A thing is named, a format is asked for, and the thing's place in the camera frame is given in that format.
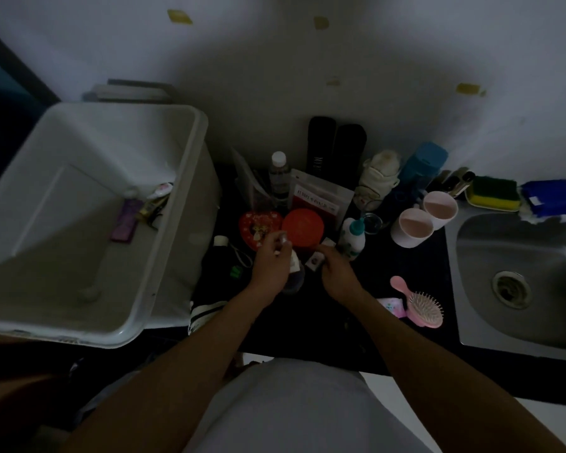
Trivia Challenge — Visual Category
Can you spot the person's right hand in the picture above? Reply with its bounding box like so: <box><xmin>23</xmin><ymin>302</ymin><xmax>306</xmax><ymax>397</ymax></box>
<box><xmin>313</xmin><ymin>243</ymin><xmax>365</xmax><ymax>303</ymax></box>

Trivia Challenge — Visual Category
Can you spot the cream plush covered bottle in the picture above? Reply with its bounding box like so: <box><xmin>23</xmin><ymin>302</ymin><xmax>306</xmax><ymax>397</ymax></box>
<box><xmin>353</xmin><ymin>149</ymin><xmax>402</xmax><ymax>208</ymax></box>

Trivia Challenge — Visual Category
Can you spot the blue scouring pad pack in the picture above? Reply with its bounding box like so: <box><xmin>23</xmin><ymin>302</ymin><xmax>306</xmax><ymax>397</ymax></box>
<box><xmin>520</xmin><ymin>179</ymin><xmax>566</xmax><ymax>218</ymax></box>

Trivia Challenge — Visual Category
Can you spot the person's left forearm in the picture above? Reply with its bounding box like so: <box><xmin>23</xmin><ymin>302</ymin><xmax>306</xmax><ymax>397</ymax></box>
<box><xmin>61</xmin><ymin>292</ymin><xmax>274</xmax><ymax>453</ymax></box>

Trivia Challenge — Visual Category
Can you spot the zip pouch red label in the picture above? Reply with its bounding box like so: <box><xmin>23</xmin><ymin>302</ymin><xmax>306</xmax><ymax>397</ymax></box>
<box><xmin>287</xmin><ymin>168</ymin><xmax>355</xmax><ymax>227</ymax></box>

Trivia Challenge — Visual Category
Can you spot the yellow green sponge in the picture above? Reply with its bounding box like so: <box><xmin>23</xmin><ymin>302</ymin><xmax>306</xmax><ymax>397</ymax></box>
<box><xmin>464</xmin><ymin>176</ymin><xmax>522</xmax><ymax>213</ymax></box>

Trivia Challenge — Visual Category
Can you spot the gold foil packet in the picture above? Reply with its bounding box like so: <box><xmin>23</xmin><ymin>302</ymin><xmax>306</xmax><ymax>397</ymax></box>
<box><xmin>136</xmin><ymin>193</ymin><xmax>170</xmax><ymax>221</ymax></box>

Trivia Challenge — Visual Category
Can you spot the white cup pink inside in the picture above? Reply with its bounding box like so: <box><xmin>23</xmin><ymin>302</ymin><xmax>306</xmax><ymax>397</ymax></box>
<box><xmin>390</xmin><ymin>208</ymin><xmax>436</xmax><ymax>249</ymax></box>
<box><xmin>422</xmin><ymin>191</ymin><xmax>459</xmax><ymax>230</ymax></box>

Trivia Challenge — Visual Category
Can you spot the clear cotton swab box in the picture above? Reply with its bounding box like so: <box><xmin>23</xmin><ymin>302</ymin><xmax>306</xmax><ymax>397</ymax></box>
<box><xmin>282</xmin><ymin>249</ymin><xmax>308</xmax><ymax>296</ymax></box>

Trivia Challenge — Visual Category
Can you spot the white lotion bottle teal cap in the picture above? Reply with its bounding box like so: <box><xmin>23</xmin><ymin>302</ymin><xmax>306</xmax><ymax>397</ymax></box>
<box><xmin>337</xmin><ymin>217</ymin><xmax>367</xmax><ymax>260</ymax></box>

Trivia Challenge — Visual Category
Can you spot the pink hairbrush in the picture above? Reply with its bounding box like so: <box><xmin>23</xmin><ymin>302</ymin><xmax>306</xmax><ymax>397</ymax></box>
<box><xmin>390</xmin><ymin>276</ymin><xmax>444</xmax><ymax>330</ymax></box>

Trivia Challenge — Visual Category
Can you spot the small glass bowl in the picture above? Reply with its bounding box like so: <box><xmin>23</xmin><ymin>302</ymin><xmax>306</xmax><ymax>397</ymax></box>
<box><xmin>362</xmin><ymin>213</ymin><xmax>384</xmax><ymax>237</ymax></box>

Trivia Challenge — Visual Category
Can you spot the pink tissue pack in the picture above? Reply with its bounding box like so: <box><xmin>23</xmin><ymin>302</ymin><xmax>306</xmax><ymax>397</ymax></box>
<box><xmin>376</xmin><ymin>296</ymin><xmax>409</xmax><ymax>319</ymax></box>

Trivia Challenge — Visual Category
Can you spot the steel sink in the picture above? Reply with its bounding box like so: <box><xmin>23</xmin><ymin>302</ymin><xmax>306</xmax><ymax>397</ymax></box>
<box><xmin>445</xmin><ymin>210</ymin><xmax>566</xmax><ymax>364</ymax></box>

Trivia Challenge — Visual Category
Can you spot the person's left hand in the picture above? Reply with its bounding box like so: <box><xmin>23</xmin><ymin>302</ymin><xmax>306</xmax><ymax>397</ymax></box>
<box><xmin>250</xmin><ymin>230</ymin><xmax>293</xmax><ymax>308</ymax></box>

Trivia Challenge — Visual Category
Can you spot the person's right forearm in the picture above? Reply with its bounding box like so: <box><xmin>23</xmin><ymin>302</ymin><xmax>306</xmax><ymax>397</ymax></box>
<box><xmin>344</xmin><ymin>289</ymin><xmax>566</xmax><ymax>453</ymax></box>

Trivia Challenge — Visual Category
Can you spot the purple packet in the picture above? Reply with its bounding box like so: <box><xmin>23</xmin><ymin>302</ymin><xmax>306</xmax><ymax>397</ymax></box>
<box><xmin>111</xmin><ymin>198</ymin><xmax>140</xmax><ymax>242</ymax></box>

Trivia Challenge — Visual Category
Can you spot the black table countertop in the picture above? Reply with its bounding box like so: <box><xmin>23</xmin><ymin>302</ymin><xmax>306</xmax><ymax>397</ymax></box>
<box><xmin>146</xmin><ymin>160</ymin><xmax>566</xmax><ymax>411</ymax></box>

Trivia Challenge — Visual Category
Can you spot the cream umbrella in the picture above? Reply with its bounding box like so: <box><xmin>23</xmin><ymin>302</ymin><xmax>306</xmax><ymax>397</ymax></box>
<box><xmin>188</xmin><ymin>300</ymin><xmax>230</xmax><ymax>333</ymax></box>

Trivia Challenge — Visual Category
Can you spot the white plastic storage bin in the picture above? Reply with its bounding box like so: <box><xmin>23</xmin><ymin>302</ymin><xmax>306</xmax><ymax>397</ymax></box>
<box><xmin>0</xmin><ymin>102</ymin><xmax>223</xmax><ymax>350</ymax></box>

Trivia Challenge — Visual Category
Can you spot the white rag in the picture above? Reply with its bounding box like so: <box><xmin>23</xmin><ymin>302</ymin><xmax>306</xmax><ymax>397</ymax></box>
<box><xmin>518</xmin><ymin>210</ymin><xmax>566</xmax><ymax>227</ymax></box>

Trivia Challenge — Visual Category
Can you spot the person's grey shirt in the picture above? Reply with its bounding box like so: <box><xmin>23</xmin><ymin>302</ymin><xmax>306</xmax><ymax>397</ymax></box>
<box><xmin>184</xmin><ymin>358</ymin><xmax>435</xmax><ymax>453</ymax></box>

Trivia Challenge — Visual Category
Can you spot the blue plastic bottle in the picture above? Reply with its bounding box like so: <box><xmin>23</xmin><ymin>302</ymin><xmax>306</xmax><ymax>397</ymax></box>
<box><xmin>396</xmin><ymin>142</ymin><xmax>449</xmax><ymax>194</ymax></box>

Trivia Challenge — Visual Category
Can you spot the red heart shaped tin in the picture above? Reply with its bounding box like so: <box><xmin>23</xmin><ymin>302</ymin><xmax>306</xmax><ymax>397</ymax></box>
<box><xmin>238</xmin><ymin>210</ymin><xmax>284</xmax><ymax>253</ymax></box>

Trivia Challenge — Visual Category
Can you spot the clear bottle white cap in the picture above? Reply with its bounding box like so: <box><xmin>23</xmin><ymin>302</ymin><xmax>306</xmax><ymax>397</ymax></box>
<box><xmin>267</xmin><ymin>151</ymin><xmax>291</xmax><ymax>201</ymax></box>

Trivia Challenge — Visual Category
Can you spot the orange red round jar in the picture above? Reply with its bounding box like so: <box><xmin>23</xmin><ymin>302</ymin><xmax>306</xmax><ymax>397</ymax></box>
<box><xmin>281</xmin><ymin>208</ymin><xmax>325</xmax><ymax>250</ymax></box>

